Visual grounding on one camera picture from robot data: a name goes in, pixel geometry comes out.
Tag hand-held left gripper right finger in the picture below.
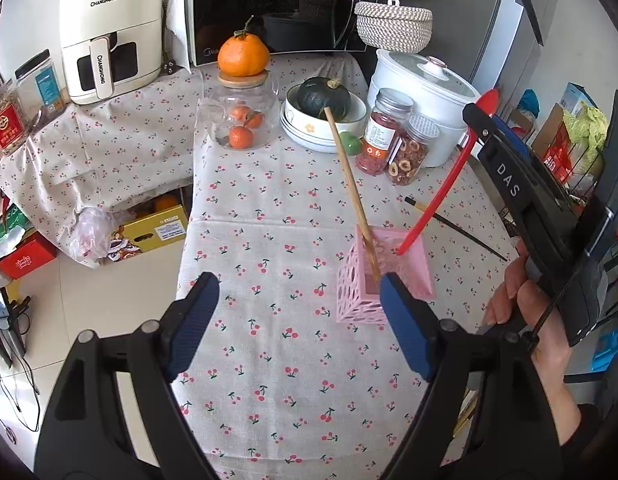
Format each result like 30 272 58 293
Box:
379 271 562 480

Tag red label snack jar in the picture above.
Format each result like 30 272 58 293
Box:
0 79 32 156

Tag grey refrigerator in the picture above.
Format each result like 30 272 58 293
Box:
414 0 562 106

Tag woven rope basket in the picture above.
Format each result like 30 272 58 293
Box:
354 0 434 55

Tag red snack package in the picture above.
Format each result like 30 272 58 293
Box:
534 135 576 182

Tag black microwave oven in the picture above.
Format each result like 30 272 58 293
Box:
184 0 385 67

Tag pink perforated utensil holder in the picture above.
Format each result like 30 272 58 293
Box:
335 224 435 325

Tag person's right hand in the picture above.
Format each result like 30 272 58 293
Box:
482 255 556 362

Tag clear plastic bag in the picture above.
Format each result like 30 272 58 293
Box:
71 207 124 262

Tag clear container with black lid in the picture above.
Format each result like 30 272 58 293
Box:
14 49 68 122

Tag green package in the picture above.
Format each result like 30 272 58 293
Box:
0 205 34 251

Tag red plastic spoon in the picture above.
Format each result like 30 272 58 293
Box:
396 89 501 257

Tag white flower print bowl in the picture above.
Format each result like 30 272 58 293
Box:
280 83 368 154

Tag person's right forearm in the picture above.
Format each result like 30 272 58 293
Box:
532 345 618 480

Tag red box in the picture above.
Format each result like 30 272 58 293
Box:
0 239 58 280

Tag blue plastic stool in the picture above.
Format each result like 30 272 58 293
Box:
592 322 618 374

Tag black cables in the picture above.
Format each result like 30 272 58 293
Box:
0 345 40 433

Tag large orange with stem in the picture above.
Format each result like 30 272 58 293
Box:
218 16 271 79

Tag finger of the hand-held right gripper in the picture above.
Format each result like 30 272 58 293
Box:
462 102 579 272
489 115 523 151

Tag black chopstick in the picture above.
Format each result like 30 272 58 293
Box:
404 196 509 262

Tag jar of dried fruit slices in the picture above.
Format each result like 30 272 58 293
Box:
386 112 440 187

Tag white electric cooker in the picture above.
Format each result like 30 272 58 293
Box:
367 48 482 168

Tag yellow cardboard box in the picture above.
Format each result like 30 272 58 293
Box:
106 203 189 264

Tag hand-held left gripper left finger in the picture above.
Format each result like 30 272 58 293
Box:
34 271 222 480

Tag jar of red dried fruit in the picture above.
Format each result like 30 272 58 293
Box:
355 88 414 176

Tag dark green pumpkin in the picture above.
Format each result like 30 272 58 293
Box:
296 77 352 122

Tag cream air fryer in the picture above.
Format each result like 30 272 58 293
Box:
59 0 166 106

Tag cherry print tablecloth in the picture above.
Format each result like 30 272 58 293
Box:
0 67 206 263
171 52 527 480

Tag glass jar with bamboo lid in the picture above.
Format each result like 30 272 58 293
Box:
196 69 281 151

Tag napa cabbage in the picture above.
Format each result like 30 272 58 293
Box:
563 105 610 162

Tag wooden chopstick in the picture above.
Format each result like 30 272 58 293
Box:
324 107 383 292

